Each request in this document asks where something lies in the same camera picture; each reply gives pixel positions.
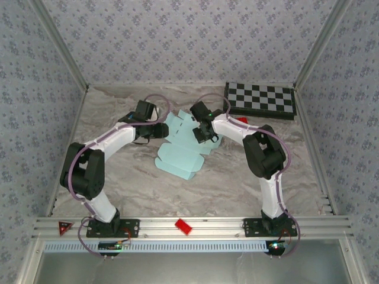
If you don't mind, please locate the light blue paper box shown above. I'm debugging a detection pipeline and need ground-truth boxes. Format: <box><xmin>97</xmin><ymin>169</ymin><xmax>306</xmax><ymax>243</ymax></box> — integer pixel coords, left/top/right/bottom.
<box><xmin>153</xmin><ymin>108</ymin><xmax>223</xmax><ymax>181</ymax></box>

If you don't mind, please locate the black and grey chessboard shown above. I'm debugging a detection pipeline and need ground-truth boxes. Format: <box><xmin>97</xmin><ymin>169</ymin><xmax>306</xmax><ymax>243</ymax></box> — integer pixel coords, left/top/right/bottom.
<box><xmin>222</xmin><ymin>81</ymin><xmax>297</xmax><ymax>121</ymax></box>

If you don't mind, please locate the large red block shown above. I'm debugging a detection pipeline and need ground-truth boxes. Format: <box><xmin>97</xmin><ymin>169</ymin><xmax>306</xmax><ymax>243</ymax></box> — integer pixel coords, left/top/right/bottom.
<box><xmin>174</xmin><ymin>218</ymin><xmax>193</xmax><ymax>237</ymax></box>

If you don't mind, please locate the red triangle sign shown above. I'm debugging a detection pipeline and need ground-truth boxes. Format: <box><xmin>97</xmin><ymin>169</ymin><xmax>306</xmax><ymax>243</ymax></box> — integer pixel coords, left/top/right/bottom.
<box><xmin>57</xmin><ymin>221</ymin><xmax>73</xmax><ymax>237</ymax></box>

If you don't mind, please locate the grey metal panel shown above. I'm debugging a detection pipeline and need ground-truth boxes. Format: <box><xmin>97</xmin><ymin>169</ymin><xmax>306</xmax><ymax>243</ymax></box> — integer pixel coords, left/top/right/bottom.
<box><xmin>32</xmin><ymin>251</ymin><xmax>356</xmax><ymax>284</ymax></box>

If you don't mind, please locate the aluminium side rail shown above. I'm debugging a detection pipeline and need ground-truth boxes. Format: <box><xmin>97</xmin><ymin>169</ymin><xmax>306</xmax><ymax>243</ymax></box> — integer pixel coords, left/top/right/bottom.
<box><xmin>293</xmin><ymin>84</ymin><xmax>340</xmax><ymax>217</ymax></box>
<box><xmin>44</xmin><ymin>85</ymin><xmax>89</xmax><ymax>218</ymax></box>

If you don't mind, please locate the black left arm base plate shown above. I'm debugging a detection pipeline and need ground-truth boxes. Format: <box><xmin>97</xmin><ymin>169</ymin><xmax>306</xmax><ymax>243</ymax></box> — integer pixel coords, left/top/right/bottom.
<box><xmin>85</xmin><ymin>218</ymin><xmax>140</xmax><ymax>238</ymax></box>

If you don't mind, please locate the wide aluminium mounting rail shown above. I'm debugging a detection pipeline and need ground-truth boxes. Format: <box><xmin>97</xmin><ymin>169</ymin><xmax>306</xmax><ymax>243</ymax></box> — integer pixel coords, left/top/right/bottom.
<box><xmin>31</xmin><ymin>215</ymin><xmax>355</xmax><ymax>240</ymax></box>

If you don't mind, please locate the slotted grey cable duct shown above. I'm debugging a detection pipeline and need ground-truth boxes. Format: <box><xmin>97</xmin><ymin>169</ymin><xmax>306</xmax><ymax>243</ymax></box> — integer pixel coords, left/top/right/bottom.
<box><xmin>43</xmin><ymin>240</ymin><xmax>271</xmax><ymax>254</ymax></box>

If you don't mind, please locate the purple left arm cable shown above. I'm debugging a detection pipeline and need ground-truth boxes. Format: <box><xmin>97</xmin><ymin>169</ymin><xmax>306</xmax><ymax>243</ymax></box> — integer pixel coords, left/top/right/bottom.
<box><xmin>68</xmin><ymin>93</ymin><xmax>172</xmax><ymax>260</ymax></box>

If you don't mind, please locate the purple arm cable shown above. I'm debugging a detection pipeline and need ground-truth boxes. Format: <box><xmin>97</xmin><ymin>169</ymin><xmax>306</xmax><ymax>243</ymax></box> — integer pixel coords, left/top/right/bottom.
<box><xmin>194</xmin><ymin>92</ymin><xmax>302</xmax><ymax>259</ymax></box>
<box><xmin>68</xmin><ymin>93</ymin><xmax>172</xmax><ymax>260</ymax></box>

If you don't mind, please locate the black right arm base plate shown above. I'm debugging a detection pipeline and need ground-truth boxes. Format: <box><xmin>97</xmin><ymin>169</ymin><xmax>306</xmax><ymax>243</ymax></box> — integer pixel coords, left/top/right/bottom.
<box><xmin>243</xmin><ymin>218</ymin><xmax>297</xmax><ymax>238</ymax></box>

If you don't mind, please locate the aluminium corner post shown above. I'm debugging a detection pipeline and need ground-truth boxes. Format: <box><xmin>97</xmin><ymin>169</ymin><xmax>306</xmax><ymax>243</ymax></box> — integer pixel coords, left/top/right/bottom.
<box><xmin>29</xmin><ymin>0</ymin><xmax>89</xmax><ymax>91</ymax></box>
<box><xmin>294</xmin><ymin>0</ymin><xmax>356</xmax><ymax>89</ymax></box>

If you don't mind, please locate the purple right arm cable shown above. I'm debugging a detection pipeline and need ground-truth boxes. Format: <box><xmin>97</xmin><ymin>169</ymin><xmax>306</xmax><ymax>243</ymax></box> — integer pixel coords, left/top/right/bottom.
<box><xmin>194</xmin><ymin>92</ymin><xmax>302</xmax><ymax>259</ymax></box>

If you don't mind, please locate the aluminium frame leg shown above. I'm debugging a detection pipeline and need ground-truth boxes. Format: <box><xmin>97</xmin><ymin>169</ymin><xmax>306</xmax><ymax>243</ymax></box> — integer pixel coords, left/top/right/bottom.
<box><xmin>340</xmin><ymin>239</ymin><xmax>365</xmax><ymax>284</ymax></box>
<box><xmin>17</xmin><ymin>239</ymin><xmax>45</xmax><ymax>284</ymax></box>

